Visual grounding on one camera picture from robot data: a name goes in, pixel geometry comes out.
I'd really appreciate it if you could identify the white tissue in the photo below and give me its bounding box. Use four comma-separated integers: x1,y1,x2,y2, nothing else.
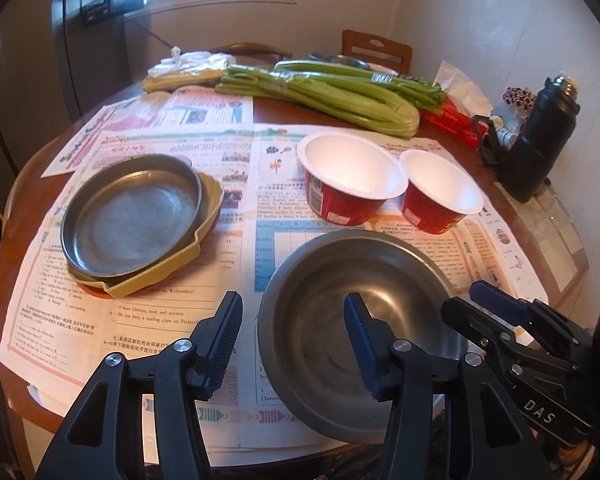
432,60,494,116

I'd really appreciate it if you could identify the thin celery bunch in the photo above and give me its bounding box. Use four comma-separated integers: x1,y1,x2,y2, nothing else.
274,59,448,115

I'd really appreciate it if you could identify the small red paper bowl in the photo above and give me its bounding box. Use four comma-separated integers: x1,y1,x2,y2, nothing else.
399,149,484,235

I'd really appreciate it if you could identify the clear plastic bag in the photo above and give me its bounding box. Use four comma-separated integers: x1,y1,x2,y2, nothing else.
147,46,231,78

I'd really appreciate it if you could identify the stainless steel bowl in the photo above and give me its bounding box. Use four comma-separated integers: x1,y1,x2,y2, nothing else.
257,230,468,445

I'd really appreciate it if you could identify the large red paper bowl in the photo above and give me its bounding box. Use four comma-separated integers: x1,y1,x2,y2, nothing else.
296,132,409,227

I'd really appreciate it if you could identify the wooden chair with cutout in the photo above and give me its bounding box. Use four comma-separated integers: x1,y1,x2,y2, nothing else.
341,30,412,75

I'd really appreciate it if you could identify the grey refrigerator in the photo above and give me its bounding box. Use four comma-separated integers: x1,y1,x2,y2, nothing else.
0,0,88,211

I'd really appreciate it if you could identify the red tissue box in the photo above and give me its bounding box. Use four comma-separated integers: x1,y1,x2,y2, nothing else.
420,100,491,150

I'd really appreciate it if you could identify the yellow food bundle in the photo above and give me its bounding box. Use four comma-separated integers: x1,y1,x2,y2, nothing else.
142,71,226,93

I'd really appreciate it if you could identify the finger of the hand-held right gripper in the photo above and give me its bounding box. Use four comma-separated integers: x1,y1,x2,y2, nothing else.
440,297,581,392
469,281,593,361

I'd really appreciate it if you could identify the curved wooden chair back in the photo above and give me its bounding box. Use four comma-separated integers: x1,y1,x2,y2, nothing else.
210,42,293,63

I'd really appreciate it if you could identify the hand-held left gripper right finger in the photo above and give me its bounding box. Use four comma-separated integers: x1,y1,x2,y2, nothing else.
343,292,556,480

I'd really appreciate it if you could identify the black device on sill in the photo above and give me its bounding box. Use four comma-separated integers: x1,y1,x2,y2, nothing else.
80,2,115,24

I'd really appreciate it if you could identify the orange plate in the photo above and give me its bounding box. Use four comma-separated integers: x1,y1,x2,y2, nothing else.
75,225,218,302

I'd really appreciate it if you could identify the black thermos bottle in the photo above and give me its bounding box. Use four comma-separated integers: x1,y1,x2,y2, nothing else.
500,74,581,204

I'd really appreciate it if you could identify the small newspaper sheet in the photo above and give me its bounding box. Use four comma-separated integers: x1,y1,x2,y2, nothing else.
41,85,255,178

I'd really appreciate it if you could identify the large newspaper sheet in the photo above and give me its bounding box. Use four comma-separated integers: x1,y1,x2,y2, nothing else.
0,122,578,453

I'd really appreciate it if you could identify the thick celery bunch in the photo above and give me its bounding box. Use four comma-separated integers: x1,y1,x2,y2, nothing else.
215,65,421,138

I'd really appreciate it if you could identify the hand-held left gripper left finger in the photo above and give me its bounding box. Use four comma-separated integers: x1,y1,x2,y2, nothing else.
32,290,244,480

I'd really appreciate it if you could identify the metal dish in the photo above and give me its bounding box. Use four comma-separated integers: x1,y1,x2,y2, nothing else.
309,51,398,76

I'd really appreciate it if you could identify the dark metal plate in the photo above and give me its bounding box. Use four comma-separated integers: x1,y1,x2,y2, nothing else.
60,154,203,277

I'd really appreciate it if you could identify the patterned cup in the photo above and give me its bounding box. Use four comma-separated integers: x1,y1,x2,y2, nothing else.
502,86,537,121

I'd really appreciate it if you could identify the yellow scalloped plate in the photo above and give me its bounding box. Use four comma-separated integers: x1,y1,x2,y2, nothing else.
67,170,226,297

